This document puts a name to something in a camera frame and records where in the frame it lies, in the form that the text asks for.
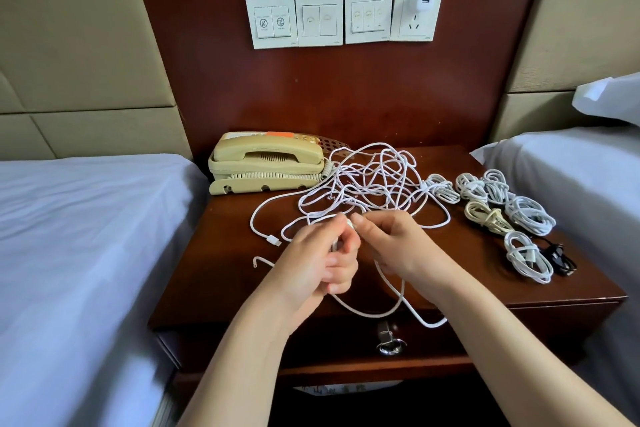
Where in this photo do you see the person's left hand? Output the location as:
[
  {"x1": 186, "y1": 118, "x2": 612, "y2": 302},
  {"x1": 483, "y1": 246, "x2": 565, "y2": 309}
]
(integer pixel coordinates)
[{"x1": 255, "y1": 213, "x2": 363, "y2": 333}]

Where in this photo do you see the person's right hand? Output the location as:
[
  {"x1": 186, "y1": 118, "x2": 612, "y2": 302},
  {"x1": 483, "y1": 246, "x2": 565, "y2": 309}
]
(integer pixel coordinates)
[{"x1": 350, "y1": 208, "x2": 471, "y2": 305}]

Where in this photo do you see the tangle of white cables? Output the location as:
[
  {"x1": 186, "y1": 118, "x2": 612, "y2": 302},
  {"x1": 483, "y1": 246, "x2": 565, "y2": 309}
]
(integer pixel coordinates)
[{"x1": 248, "y1": 141, "x2": 463, "y2": 248}]

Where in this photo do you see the dark wooden drawer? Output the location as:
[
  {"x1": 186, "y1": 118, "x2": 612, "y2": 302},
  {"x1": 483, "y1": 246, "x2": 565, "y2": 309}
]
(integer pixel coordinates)
[{"x1": 170, "y1": 316, "x2": 606, "y2": 375}]

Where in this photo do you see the cream cable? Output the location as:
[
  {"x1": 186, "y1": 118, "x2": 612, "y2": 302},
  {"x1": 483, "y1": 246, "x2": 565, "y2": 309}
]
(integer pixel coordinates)
[{"x1": 463, "y1": 200, "x2": 514, "y2": 237}]

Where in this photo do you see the thin black cable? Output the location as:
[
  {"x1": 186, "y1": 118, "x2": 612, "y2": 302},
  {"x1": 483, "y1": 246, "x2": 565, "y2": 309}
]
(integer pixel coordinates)
[{"x1": 540, "y1": 242, "x2": 578, "y2": 277}]

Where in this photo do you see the person's left forearm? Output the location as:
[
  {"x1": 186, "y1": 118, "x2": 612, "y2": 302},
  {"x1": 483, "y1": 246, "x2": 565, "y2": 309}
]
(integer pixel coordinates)
[{"x1": 178, "y1": 306, "x2": 316, "y2": 427}]

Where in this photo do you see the person's right forearm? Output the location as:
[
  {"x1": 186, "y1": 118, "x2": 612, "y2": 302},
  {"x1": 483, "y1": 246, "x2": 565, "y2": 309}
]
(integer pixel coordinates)
[{"x1": 435, "y1": 266, "x2": 633, "y2": 427}]

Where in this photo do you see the wooden nightstand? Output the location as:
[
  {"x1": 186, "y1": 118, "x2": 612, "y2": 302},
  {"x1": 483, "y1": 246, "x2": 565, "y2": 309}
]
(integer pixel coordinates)
[{"x1": 148, "y1": 144, "x2": 629, "y2": 427}]

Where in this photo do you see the white crumpled bag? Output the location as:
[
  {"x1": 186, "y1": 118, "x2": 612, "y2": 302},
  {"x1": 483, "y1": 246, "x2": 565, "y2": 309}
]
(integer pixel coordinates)
[{"x1": 298, "y1": 380, "x2": 403, "y2": 396}]

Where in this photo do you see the right bed white sheet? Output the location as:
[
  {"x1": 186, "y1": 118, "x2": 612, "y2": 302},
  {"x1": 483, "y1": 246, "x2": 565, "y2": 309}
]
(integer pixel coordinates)
[{"x1": 470, "y1": 126, "x2": 640, "y2": 423}]

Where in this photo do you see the bed white sheet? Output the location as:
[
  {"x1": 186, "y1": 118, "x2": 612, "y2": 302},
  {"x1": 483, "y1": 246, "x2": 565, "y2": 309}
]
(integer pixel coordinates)
[
  {"x1": 0, "y1": 153, "x2": 209, "y2": 427},
  {"x1": 470, "y1": 126, "x2": 640, "y2": 423}
]

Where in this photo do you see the left bed white sheet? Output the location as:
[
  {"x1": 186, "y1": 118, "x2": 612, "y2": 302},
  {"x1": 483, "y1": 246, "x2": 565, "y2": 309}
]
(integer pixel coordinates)
[{"x1": 0, "y1": 153, "x2": 209, "y2": 427}]

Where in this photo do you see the white pillow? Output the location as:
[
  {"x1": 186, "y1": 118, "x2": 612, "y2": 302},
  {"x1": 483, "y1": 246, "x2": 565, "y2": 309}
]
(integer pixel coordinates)
[{"x1": 572, "y1": 71, "x2": 640, "y2": 127}]

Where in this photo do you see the beige padded headboard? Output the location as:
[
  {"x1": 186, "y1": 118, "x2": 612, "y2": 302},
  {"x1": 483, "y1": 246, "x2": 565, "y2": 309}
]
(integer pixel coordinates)
[
  {"x1": 490, "y1": 0, "x2": 640, "y2": 141},
  {"x1": 0, "y1": 0, "x2": 193, "y2": 161}
]

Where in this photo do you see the metal ring drawer handle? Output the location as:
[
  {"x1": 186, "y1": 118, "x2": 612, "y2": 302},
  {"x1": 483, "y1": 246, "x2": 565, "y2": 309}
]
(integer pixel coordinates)
[{"x1": 376, "y1": 322, "x2": 408, "y2": 358}]

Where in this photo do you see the beige corded telephone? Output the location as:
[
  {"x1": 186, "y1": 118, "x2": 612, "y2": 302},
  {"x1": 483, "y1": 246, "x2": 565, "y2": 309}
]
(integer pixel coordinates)
[{"x1": 208, "y1": 131, "x2": 346, "y2": 195}]

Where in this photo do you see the dark wooden wall panel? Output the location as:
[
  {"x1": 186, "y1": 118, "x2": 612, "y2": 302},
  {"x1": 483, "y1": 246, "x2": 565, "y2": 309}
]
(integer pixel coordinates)
[{"x1": 125, "y1": 0, "x2": 553, "y2": 157}]

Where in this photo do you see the white triple rocker wall switch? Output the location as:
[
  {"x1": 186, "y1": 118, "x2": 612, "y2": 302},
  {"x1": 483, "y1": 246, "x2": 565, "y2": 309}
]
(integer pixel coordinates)
[{"x1": 344, "y1": 0, "x2": 395, "y2": 45}]

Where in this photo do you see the white double rocker wall switch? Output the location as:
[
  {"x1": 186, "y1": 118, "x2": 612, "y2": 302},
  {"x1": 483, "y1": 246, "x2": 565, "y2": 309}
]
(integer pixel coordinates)
[{"x1": 295, "y1": 0, "x2": 345, "y2": 49}]

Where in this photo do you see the white two-button wall switch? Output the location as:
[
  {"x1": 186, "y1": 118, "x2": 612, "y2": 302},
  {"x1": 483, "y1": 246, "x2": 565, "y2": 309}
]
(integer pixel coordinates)
[{"x1": 245, "y1": 0, "x2": 299, "y2": 51}]

